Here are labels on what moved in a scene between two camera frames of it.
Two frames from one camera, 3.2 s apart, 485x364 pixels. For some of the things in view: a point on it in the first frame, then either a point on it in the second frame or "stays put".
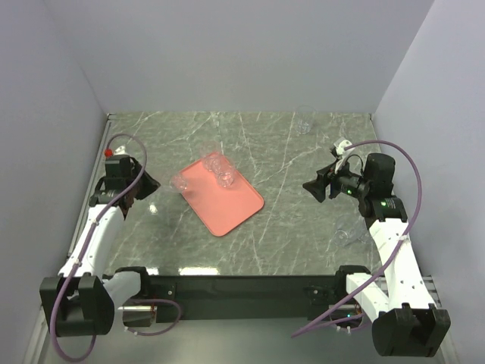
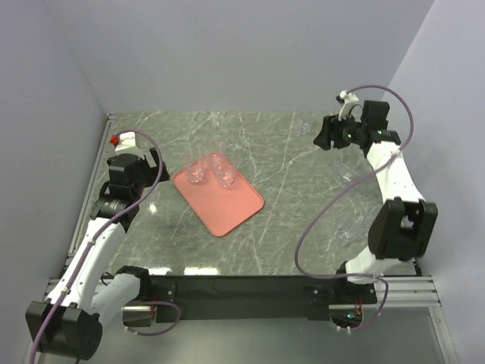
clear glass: (212, 156) stays put
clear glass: (178, 183) to (196, 172)
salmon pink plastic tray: (223, 208) stays put
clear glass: (304, 119) stays put
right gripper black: (317, 186) to (331, 126)
